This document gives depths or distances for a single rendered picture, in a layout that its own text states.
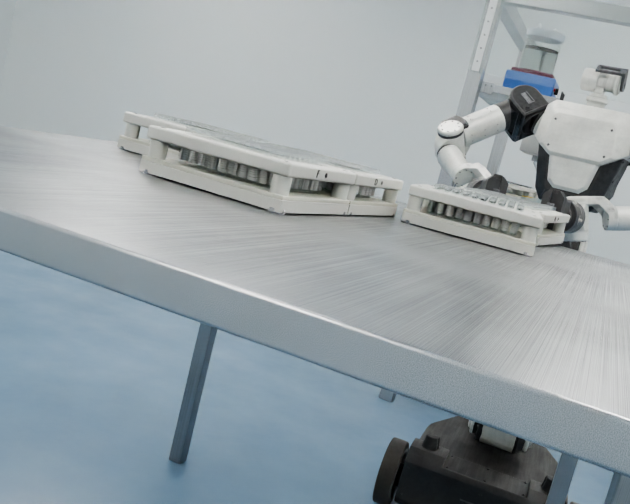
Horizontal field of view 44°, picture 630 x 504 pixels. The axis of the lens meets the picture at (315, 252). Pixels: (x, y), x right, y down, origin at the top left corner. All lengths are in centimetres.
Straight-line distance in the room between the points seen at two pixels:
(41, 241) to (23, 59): 757
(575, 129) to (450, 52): 427
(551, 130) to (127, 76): 559
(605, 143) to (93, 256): 195
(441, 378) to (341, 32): 639
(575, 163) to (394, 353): 194
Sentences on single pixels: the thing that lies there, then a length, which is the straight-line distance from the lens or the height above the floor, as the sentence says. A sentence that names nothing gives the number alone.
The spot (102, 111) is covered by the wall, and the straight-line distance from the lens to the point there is 767.
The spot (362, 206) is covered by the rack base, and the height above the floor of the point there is 92.
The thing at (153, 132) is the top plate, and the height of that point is 96.
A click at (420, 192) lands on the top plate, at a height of 96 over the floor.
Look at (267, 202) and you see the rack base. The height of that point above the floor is 91.
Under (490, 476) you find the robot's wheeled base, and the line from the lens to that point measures 239.
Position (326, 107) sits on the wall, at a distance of 679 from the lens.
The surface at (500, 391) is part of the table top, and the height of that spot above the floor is 89.
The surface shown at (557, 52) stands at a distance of 323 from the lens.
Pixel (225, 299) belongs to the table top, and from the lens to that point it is 57.
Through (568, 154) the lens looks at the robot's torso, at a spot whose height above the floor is 114.
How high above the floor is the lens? 102
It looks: 8 degrees down
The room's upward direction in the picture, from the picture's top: 14 degrees clockwise
